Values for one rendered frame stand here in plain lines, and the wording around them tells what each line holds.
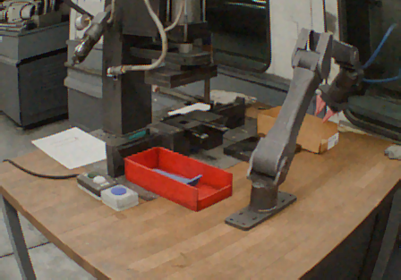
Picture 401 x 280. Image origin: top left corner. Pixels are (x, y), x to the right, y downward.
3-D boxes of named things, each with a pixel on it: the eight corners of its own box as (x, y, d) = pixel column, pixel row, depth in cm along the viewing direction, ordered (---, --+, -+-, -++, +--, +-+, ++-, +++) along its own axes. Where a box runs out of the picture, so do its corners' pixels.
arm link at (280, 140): (259, 175, 121) (308, 57, 129) (283, 182, 117) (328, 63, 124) (248, 164, 116) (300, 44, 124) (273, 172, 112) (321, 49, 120)
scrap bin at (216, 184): (197, 212, 120) (196, 189, 118) (125, 179, 136) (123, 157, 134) (232, 195, 128) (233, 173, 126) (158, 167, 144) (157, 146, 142)
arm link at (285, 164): (260, 146, 121) (244, 153, 117) (291, 155, 115) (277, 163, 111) (258, 172, 123) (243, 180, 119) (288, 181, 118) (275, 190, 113)
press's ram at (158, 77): (173, 100, 140) (174, -6, 130) (113, 85, 157) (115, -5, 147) (220, 87, 152) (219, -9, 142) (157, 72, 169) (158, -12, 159)
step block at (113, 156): (114, 178, 136) (111, 146, 134) (107, 174, 138) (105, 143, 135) (132, 172, 141) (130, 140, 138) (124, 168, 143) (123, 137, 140)
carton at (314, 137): (319, 157, 151) (321, 132, 149) (256, 138, 168) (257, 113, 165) (337, 146, 160) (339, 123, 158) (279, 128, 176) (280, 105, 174)
